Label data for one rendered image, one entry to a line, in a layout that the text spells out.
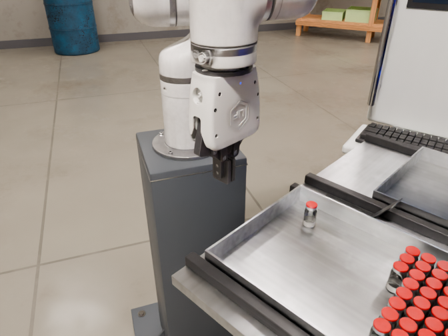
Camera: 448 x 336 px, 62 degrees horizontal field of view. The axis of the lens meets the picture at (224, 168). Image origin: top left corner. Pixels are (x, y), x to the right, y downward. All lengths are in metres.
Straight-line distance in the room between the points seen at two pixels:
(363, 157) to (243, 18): 0.60
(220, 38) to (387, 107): 0.98
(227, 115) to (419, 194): 0.51
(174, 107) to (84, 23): 5.00
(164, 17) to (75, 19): 4.98
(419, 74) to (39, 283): 1.74
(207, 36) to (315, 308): 0.39
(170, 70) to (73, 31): 4.99
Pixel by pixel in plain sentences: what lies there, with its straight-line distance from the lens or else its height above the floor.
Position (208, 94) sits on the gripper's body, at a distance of 0.47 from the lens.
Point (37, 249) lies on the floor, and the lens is 2.16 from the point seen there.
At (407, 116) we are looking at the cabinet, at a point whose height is 0.85.
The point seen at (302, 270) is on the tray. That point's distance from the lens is 0.62.
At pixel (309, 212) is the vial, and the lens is 0.68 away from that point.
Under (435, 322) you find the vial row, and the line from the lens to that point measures 0.55.
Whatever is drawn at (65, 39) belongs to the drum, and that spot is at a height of 0.23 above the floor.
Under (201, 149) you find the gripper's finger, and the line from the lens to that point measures 0.50.
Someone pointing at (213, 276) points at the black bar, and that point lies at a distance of 0.58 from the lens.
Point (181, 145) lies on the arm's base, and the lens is 0.96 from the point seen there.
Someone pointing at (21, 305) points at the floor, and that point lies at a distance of 1.91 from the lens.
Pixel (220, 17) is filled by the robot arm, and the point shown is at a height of 1.25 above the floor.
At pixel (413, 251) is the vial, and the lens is 0.64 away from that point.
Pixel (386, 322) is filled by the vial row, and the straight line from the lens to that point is 0.53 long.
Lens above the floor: 1.32
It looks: 30 degrees down
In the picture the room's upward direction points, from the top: straight up
